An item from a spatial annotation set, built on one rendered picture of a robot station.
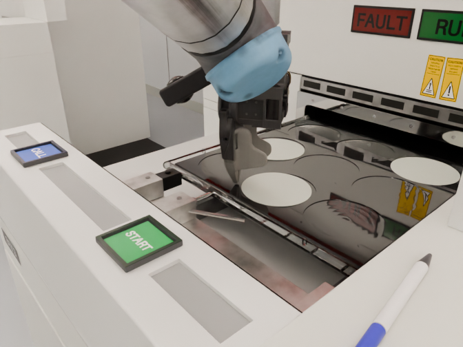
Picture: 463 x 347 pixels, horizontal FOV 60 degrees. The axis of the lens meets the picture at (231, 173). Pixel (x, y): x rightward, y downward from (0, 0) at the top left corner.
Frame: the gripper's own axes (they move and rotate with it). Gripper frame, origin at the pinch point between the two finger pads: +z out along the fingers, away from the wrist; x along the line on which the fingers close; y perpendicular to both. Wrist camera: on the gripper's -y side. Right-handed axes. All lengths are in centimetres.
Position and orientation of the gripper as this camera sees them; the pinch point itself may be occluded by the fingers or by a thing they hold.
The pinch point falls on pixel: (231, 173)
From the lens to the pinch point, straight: 58.2
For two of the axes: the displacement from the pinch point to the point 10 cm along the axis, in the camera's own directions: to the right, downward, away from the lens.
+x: 2.4, -4.3, 8.7
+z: 0.0, 9.0, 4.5
